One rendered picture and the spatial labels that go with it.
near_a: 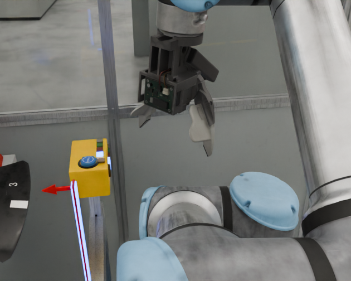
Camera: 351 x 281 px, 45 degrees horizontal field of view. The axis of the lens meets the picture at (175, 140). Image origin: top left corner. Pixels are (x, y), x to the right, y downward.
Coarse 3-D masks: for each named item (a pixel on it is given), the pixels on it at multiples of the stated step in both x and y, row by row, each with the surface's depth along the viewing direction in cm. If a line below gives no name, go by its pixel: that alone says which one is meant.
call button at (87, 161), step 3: (87, 156) 112; (90, 156) 112; (93, 156) 112; (81, 159) 111; (84, 159) 111; (87, 159) 111; (90, 159) 111; (93, 159) 111; (81, 162) 110; (84, 162) 110; (87, 162) 110; (90, 162) 110; (93, 162) 110; (81, 165) 110; (84, 165) 110; (87, 165) 110; (90, 165) 110
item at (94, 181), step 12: (72, 144) 119; (84, 144) 119; (72, 156) 114; (84, 156) 114; (72, 168) 109; (84, 168) 109; (96, 168) 109; (84, 180) 110; (96, 180) 111; (108, 180) 111; (84, 192) 112; (96, 192) 113; (108, 192) 113
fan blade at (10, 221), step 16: (0, 176) 87; (16, 176) 87; (0, 192) 84; (16, 192) 85; (0, 208) 82; (16, 208) 82; (0, 224) 80; (16, 224) 80; (0, 240) 78; (16, 240) 79; (0, 256) 76
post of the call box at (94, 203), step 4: (92, 200) 122; (96, 200) 122; (92, 204) 123; (96, 204) 123; (100, 204) 126; (92, 208) 123; (96, 208) 123; (100, 208) 124; (92, 212) 124; (96, 212) 125; (100, 212) 125; (92, 216) 125
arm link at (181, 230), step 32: (160, 192) 70; (192, 192) 65; (160, 224) 57; (192, 224) 37; (128, 256) 29; (160, 256) 28; (192, 256) 28; (224, 256) 28; (256, 256) 28; (288, 256) 28; (320, 256) 28
